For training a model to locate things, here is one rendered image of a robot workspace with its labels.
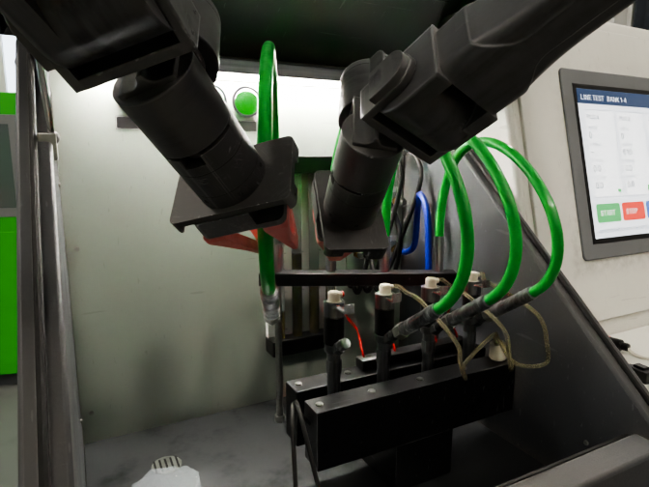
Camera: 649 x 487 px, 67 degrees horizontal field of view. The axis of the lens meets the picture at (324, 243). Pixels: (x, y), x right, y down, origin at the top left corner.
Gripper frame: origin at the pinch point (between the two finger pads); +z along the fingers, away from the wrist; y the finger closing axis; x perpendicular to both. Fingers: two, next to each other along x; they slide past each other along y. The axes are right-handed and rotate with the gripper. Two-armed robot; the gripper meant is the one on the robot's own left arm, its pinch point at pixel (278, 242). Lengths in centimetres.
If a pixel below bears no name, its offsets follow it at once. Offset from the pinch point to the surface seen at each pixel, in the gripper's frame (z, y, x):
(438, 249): 35.5, -12.1, -18.8
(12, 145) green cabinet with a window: 86, 199, -163
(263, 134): -7.5, -1.5, -6.1
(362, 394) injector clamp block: 28.6, 0.1, 5.8
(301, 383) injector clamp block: 27.9, 8.4, 3.6
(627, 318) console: 62, -42, -14
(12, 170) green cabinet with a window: 94, 203, -153
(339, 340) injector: 23.1, 1.4, 0.2
